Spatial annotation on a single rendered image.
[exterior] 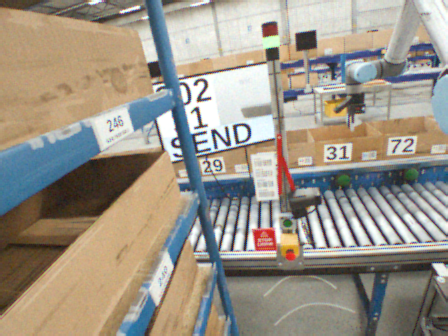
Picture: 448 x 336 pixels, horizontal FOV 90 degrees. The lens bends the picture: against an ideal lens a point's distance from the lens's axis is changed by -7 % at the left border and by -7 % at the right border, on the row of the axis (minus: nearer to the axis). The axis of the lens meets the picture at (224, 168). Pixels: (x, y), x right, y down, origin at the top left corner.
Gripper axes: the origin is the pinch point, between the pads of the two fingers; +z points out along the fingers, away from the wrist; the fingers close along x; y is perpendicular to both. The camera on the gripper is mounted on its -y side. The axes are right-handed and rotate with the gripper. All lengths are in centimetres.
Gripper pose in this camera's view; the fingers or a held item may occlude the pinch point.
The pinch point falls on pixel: (349, 128)
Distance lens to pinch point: 156.8
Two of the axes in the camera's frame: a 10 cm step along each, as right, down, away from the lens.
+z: 1.8, 9.0, 4.0
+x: 1.5, -4.2, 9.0
